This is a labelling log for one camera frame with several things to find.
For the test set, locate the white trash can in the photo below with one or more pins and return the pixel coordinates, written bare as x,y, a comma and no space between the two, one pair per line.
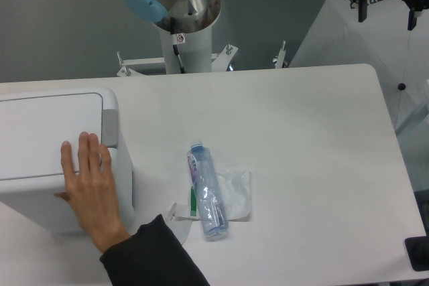
33,127

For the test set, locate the black sleeved forearm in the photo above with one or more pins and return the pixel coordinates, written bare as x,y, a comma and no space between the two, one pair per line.
151,256

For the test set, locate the person's bare left hand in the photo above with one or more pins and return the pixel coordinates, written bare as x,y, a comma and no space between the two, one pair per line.
91,193

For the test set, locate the white cloth covered table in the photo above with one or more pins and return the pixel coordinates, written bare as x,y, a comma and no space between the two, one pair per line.
383,41

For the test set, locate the crumpled clear plastic wrapper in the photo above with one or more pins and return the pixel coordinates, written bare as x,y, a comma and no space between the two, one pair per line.
235,187

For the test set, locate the black device at table edge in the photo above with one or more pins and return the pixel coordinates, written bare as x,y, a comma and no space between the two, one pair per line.
417,249

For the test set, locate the clear plastic water bottle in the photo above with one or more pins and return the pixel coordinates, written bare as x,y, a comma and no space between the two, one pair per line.
207,191

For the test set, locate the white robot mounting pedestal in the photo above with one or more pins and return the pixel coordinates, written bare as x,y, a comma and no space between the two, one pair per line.
183,53

